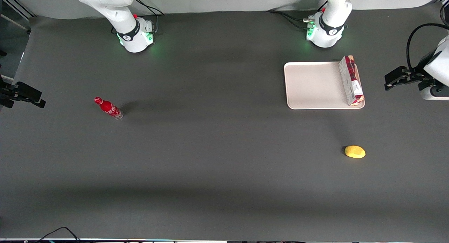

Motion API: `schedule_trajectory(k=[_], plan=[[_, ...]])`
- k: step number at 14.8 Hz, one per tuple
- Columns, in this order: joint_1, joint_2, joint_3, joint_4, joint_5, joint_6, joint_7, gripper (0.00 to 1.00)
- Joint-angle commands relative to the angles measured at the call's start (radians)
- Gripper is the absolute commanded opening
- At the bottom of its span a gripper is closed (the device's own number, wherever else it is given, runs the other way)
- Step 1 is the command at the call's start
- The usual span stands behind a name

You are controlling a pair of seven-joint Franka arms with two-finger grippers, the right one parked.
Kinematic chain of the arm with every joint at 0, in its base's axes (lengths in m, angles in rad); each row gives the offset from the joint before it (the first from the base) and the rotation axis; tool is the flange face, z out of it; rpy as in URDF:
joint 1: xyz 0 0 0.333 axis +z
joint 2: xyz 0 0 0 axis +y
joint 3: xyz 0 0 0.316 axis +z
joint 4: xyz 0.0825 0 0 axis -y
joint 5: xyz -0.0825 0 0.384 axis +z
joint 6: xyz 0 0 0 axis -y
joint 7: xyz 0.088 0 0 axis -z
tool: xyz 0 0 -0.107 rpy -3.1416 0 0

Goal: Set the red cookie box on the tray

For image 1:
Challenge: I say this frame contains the red tartan cookie box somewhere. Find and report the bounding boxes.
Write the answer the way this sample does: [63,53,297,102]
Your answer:
[338,55,365,106]

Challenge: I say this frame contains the beige rectangular tray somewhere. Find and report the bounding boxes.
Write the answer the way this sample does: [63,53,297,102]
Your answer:
[284,61,366,110]

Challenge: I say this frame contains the red cola bottle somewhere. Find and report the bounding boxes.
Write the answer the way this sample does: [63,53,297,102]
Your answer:
[94,97,124,120]

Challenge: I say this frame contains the yellow lemon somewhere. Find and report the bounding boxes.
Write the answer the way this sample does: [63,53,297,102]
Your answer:
[344,145,366,159]

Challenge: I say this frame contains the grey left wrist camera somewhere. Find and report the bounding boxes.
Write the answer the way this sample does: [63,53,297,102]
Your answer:
[420,85,449,100]

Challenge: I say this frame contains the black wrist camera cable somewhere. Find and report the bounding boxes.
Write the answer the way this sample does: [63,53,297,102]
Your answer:
[406,2,449,75]

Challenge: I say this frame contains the aluminium frame rail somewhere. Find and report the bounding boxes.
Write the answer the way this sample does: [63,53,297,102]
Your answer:
[0,0,36,19]

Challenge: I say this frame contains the black left arm base cables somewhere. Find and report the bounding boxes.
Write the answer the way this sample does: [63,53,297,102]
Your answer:
[266,9,315,30]

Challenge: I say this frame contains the black arm base cables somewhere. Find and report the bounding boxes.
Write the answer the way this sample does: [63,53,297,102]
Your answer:
[266,9,315,30]
[133,0,165,33]

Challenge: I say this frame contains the black cable at table edge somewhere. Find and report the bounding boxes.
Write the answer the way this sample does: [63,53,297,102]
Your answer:
[35,226,81,243]

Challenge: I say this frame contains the black right arm base cables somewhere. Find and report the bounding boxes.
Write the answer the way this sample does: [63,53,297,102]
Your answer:
[133,0,165,33]

